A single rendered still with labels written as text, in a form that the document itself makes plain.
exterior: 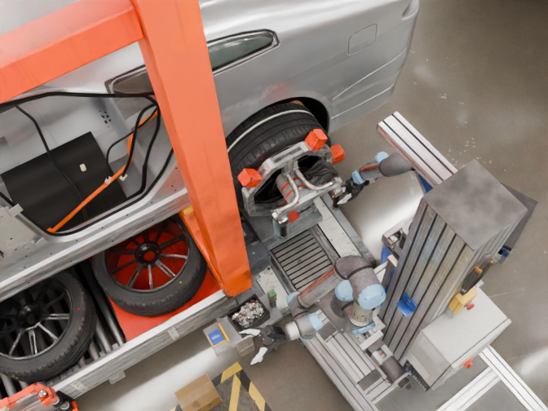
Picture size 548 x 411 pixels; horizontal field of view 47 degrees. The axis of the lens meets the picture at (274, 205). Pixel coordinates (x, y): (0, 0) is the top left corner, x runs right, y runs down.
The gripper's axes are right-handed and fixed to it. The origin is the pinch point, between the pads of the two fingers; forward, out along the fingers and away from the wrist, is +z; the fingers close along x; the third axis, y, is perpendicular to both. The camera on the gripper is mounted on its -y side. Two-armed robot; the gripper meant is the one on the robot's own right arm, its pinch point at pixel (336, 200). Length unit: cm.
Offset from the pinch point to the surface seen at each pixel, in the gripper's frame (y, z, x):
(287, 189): 7.4, 19.9, -18.2
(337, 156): 5.4, -15.3, -19.2
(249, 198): 11.4, 40.4, -24.0
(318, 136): 33.2, -3.4, -22.1
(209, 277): -56, 75, -26
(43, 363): -32, 178, -29
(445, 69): -83, -169, -71
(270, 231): -60, 26, -31
